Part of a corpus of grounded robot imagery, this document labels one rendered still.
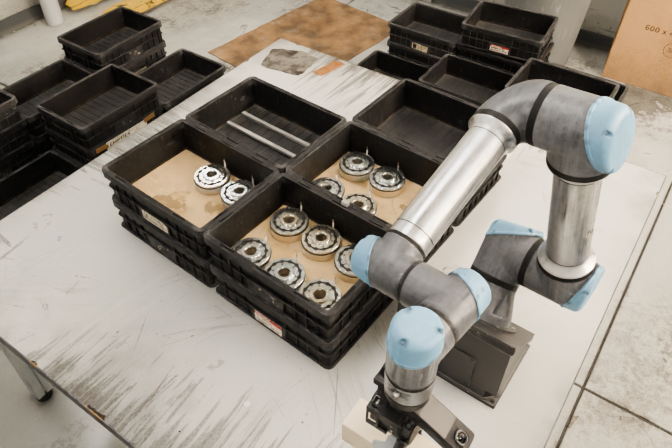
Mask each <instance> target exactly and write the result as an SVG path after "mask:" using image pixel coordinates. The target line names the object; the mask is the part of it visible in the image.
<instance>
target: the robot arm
mask: <svg viewBox="0 0 672 448"><path fill-rule="evenodd" d="M635 126H636V123H635V116H634V113H633V111H632V109H631V108H630V107H629V106H627V105H626V104H623V103H620V102H617V101H615V100H613V99H612V98H610V97H606V96H599V95H595V94H592V93H588V92H585V91H582V90H578V89H575V88H572V87H568V86H565V85H561V84H558V83H555V82H553V81H549V80H543V79H535V80H528V81H523V82H520V83H517V84H514V85H512V86H510V87H508V88H505V89H504V90H502V91H500V92H498V93H497V94H495V95H494V96H492V97H491V98H490V99H488V100H487V101H486V102H485V103H484V104H482V105H481V106H480V107H479V108H478V109H477V111H476V112H475V113H474V114H473V116H472V117H471V118H470V119H469V122H468V127H469V130H468V131H467V132H466V134H465V135H464V136H463V137H462V139H461V140H460V141H459V142H458V144H457V145H456V146H455V147H454V149H453V150H452V151H451V152H450V154H449V155H448V156H447V157H446V159H445V160H444V161H443V162H442V164H441V165H440V166H439V167H438V169H437V170H436V171H435V172H434V174H433V175H432V176H431V177H430V179H429V180H428V181H427V182H426V184H425V185H424V186H423V187H422V189H421V190H420V191H419V193H418V194H417V195H416V196H415V198H414V199H413V200H412V201H411V203H410V204H409V205H408V206H407V208H406V209H405V210H404V211H403V213H402V214H401V215H400V216H399V218H398V219H397V220H396V221H395V223H394V224H393V225H392V226H391V228H390V229H389V230H388V231H387V233H386V234H385V235H384V236H383V238H381V237H380V236H375V235H368V236H366V237H365V239H362V240H360V241H359V243H358V244H357V245H356V247H355V249H354V251H353V253H352V256H351V261H350V266H351V270H352V272H353V274H355V275H356V276H357V277H359V278H360V279H361V280H362V281H364V282H365V283H367V284H368V285H369V286H370V287H372V288H376V289H377V290H379V291H381V292H382V293H384V294H385V295H387V296H389V297H390V298H392V299H394V300H395V301H397V302H399V303H400V304H402V305H403V306H405V307H407V308H405V309H402V310H400V311H399V312H397V313H396V315H395V316H394V317H393V319H392V321H391V323H390V328H389V330H388V333H387V338H386V346H387V351H386V362H385V363H384V364H383V366H382V367H381V369H380V371H379V372H378V373H377V374H376V376H375V377H374V378H373V383H374V384H376V385H377V386H378V389H377V390H376V392H375V393H374V395H373V396H372V399H371V400H370V401H369V403H368V404H367V406H366V419H365V422H367V423H368V424H370V425H371V426H373V427H375V428H376V429H378V430H379V431H381V432H382V433H384V434H385V435H386V434H387V432H389V433H391V434H390V435H388V436H387V438H386V441H381V440H376V439H374V440H373V441H372V446H373V448H410V445H411V443H412V442H413V440H414V439H415V437H416V435H417V434H418V433H419V434H420V435H422V436H423V433H424V431H425V432H426V433H427V434H428V435H429V436H430V437H431V438H432V439H433V440H434V441H435V442H437V443H438V444H439V445H440V446H441V447H442V448H469V447H470V445H471V443H472V442H473V440H474V436H475V435H474V433H473V431H471V430H470V429H469V428H468V427H467V426H466V425H465V424H464V423H463V422H462V421H461V420H459V419H458V418H457V417H456V416H455V415H454V414H453V413H452V412H451V411H450V410H449V409H447V408H446V407H445V406H444V405H443V404H442V403H441V402H440V401H439V400H438V399H437V398H435V397H434V396H433V395H432V392H433V388H434V383H435V379H436V374H437V369H438V364H439V363H440V361H441V360H442V359H443V358H444V356H445V355H446V354H447V353H448V352H449V351H450V350H451V349H452V347H453V346H454V345H455V344H456V343H457V341H458V340H459V339H460V338H461V337H462V336H463V335H464V334H465V333H466V331H467V330H468V329H469V328H470V327H471V326H472V325H473V324H474V323H475V322H477V321H478V320H479V319H481V320H484V321H486V322H488V323H491V324H493V325H496V326H499V327H503V328H508V327H509V325H510V323H511V321H512V314H513V306H514V298H515V294H516V292H517V290H518V288H519V286H520V285H521V286H523V287H525V288H527V289H529V290H531V291H533V292H535V293H537V294H539V295H541V296H543V297H544V298H546V299H548V300H550V301H552V302H554V303H556V304H558V305H559V306H560V307H564V308H566V309H568V310H571V311H573V312H577V311H580V310H581V309H582V308H583V307H584V306H585V304H586V303H587V301H588V300H589V298H590V297H591V295H592V294H593V292H594V291H595V289H596V287H597V286H598V284H599V282H600V280H601V278H602V277H603V274H604V272H605V268H604V267H603V266H601V265H600V264H599V263H596V254H595V251H594V250H593V248H592V247H591V242H592V237H593V231H594V226H595V220H596V215H597V209H598V204H599V198H600V193H601V187H602V182H603V180H604V179H606V178H607V177H608V176H609V175H610V174H613V173H615V172H617V171H618V170H619V169H620V168H621V167H622V166H623V164H624V163H625V161H626V159H627V157H628V155H629V152H630V150H631V144H632V143H633V140H634V135H635ZM523 143H525V144H528V145H531V146H533V147H536V148H539V149H541V150H544V151H546V165H547V167H548V169H549V171H550V172H551V173H552V174H553V180H552V190H551V200H550V210H549V219H548V229H547V239H546V240H544V239H543V238H544V233H543V232H542V231H539V230H536V229H533V228H530V227H527V226H524V225H520V224H517V223H514V222H510V221H507V220H503V219H496V220H494V221H493V222H492V224H491V226H490V228H489V229H488V231H487V233H485V238H484V240H483V242H482V244H481V246H480V248H479V250H478V252H477V255H476V257H475V259H474V261H473V263H472V265H471V267H470V269H469V268H462V267H460V268H457V269H455V270H454V271H451V272H450V273H449V274H448V275H447V274H445V273H443V272H442V271H440V270H438V269H436V268H434V267H432V266H430V265H429V264H427V263H425V262H423V260H424V259H425V257H426V256H427V255H428V254H429V252H430V251H431V250H432V248H433V247H434V246H435V244H436V243H437V242H438V240H439V239H440V238H441V236H442V235H443V234H444V233H445V231H446V230H447V229H448V227H449V226H450V225H451V223H452V222H453V221H454V219H455V218H456V217H457V215H458V214H459V213H460V212H461V210H462V209H463V208H464V206H465V205H466V204H467V202H468V201H469V200H470V198H471V197H472V196H473V194H474V193H475V192H476V191H477V189H478V188H479V187H480V185H481V184H482V183H483V181H484V180H485V179H486V177H487V176H488V175H489V173H490V172H491V171H492V170H493V168H494V167H495V166H496V164H497V163H498V162H499V160H500V159H501V158H502V156H503V155H505V154H510V153H512V152H513V151H514V150H515V149H516V148H517V146H518V145H519V144H523ZM376 395H378V396H379V397H378V396H376ZM374 398H375V399H374ZM369 413H370V418H371V419H373V420H374V421H375V422H374V421H372V420H371V419H369V418H368V416H369ZM392 434H393V435H392Z"/></svg>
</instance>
